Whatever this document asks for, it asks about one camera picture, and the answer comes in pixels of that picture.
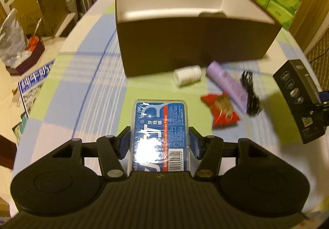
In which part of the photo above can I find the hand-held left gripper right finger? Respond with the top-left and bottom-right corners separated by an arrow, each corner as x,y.
189,126 -> 283,181

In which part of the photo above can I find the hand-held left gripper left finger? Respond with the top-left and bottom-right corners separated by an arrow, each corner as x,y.
38,126 -> 133,182

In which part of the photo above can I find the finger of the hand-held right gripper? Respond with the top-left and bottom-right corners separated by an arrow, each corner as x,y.
318,91 -> 329,109

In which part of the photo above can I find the black product box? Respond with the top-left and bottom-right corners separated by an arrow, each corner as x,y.
273,59 -> 327,145

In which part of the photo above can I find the blue dental floss box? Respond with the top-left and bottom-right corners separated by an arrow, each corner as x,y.
130,99 -> 192,173

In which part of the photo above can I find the red snack packet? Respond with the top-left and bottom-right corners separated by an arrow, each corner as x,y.
200,92 -> 241,127

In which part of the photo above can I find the white pill bottle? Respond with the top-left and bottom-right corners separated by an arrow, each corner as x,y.
173,65 -> 202,87

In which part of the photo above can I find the purple bag roll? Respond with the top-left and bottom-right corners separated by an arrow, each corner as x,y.
206,61 -> 248,114

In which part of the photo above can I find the black cable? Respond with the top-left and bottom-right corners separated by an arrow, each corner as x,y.
240,70 -> 261,116

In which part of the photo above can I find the brown cardboard storage box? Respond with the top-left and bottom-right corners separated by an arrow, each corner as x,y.
114,0 -> 283,78

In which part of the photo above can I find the quilted brown chair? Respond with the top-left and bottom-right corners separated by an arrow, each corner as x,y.
305,31 -> 329,91

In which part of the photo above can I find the wooden door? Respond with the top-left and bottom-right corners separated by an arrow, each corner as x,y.
281,0 -> 329,50

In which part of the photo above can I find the blue white milk carton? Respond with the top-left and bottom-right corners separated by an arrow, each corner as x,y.
12,59 -> 56,139

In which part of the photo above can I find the dark wooden furniture edge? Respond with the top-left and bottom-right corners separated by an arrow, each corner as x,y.
0,134 -> 17,170

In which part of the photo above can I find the dark red box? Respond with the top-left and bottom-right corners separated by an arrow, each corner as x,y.
6,38 -> 45,75

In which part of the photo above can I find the cream floral cloth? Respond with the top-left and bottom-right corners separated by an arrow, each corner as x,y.
0,36 -> 67,137

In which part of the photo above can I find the orange small object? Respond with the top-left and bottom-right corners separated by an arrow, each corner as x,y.
28,36 -> 39,51

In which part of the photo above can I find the metal spoon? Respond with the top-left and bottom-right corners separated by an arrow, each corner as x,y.
32,18 -> 43,38

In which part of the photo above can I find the clear plastic bag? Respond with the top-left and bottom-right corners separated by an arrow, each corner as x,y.
0,8 -> 29,68

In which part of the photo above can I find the printed cardboard carton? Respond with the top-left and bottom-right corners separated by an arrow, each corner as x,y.
35,0 -> 70,37

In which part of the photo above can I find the plain cardboard carton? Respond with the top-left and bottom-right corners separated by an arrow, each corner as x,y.
10,0 -> 43,32

